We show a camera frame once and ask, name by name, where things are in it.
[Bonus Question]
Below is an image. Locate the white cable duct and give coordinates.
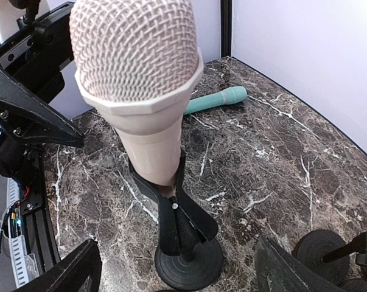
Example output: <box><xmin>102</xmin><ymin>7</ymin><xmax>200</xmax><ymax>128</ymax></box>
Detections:
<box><xmin>7</xmin><ymin>178</ymin><xmax>29</xmax><ymax>288</ymax></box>

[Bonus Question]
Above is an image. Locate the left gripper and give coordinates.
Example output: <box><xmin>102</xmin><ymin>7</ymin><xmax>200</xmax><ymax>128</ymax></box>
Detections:
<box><xmin>0</xmin><ymin>1</ymin><xmax>84</xmax><ymax>148</ymax></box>

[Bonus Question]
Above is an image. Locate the mint green microphone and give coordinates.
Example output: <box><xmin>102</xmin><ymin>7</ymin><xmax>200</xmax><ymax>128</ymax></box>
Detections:
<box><xmin>184</xmin><ymin>86</ymin><xmax>248</xmax><ymax>115</ymax></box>

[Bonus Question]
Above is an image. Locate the black left corner post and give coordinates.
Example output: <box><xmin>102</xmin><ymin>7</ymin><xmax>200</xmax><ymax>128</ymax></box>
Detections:
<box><xmin>220</xmin><ymin>0</ymin><xmax>232</xmax><ymax>57</ymax></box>

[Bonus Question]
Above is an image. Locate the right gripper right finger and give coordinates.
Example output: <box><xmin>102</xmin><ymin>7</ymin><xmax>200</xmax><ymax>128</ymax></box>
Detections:
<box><xmin>254</xmin><ymin>237</ymin><xmax>342</xmax><ymax>292</ymax></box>

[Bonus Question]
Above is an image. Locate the black stand of beige microphone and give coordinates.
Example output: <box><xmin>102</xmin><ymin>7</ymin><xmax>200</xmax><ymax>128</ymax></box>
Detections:
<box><xmin>129</xmin><ymin>151</ymin><xmax>223</xmax><ymax>291</ymax></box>

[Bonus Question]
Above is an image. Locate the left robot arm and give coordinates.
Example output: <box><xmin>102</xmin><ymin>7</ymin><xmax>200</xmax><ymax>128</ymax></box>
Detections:
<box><xmin>0</xmin><ymin>1</ymin><xmax>83</xmax><ymax>186</ymax></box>

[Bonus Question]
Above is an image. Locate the black front rail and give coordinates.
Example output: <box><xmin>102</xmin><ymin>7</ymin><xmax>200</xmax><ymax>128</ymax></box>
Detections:
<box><xmin>18</xmin><ymin>145</ymin><xmax>60</xmax><ymax>274</ymax></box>

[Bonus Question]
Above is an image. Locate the beige microphone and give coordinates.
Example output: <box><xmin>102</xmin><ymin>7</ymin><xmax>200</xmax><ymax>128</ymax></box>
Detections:
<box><xmin>69</xmin><ymin>1</ymin><xmax>204</xmax><ymax>186</ymax></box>

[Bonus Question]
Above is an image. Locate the black stand of green microphone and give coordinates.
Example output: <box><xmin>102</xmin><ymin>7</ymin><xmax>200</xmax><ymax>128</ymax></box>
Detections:
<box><xmin>292</xmin><ymin>229</ymin><xmax>367</xmax><ymax>291</ymax></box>

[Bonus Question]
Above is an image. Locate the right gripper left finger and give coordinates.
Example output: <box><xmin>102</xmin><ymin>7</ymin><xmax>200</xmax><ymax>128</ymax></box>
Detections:
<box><xmin>17</xmin><ymin>239</ymin><xmax>102</xmax><ymax>292</ymax></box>

